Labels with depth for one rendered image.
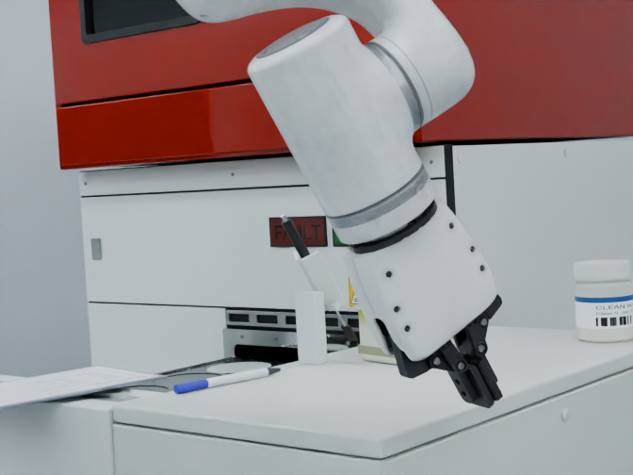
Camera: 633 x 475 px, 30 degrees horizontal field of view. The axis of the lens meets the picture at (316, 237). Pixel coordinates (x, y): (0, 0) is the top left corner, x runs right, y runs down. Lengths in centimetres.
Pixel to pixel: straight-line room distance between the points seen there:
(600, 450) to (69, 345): 361
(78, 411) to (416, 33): 59
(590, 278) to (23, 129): 367
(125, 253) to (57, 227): 260
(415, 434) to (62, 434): 43
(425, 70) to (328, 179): 11
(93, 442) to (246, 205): 75
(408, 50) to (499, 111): 95
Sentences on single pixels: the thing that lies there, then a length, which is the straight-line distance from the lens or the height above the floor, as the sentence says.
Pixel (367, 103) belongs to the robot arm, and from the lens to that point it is 85.
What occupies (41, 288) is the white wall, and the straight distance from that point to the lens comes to 486.
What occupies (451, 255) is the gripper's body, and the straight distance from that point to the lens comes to 91.
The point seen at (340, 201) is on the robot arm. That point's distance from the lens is 87.
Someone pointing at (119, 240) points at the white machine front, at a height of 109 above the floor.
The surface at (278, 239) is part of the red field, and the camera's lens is 187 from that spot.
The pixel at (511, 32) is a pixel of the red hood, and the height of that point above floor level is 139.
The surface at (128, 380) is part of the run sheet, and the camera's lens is 134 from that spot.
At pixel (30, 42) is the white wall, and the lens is 485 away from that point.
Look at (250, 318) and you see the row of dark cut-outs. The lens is 193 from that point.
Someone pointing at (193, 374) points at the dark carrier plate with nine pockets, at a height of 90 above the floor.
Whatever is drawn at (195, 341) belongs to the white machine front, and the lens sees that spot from 204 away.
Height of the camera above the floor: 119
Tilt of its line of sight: 3 degrees down
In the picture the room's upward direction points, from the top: 3 degrees counter-clockwise
